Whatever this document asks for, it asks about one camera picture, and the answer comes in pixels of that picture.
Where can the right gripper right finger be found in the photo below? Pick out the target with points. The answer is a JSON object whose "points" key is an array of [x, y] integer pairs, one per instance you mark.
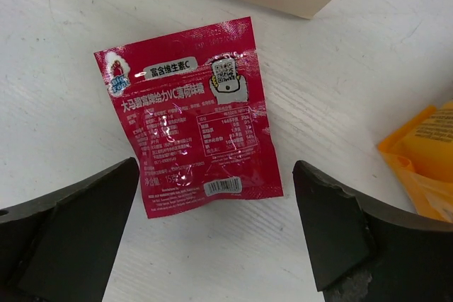
{"points": [[362, 249]]}

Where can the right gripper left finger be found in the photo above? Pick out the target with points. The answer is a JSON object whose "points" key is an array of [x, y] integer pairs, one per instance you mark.
{"points": [[62, 246]]}

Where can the orange snack bag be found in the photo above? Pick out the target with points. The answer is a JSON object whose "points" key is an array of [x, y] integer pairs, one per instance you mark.
{"points": [[420, 155]]}

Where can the red candy sachet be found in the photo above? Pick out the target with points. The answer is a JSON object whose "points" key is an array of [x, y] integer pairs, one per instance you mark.
{"points": [[192, 106]]}

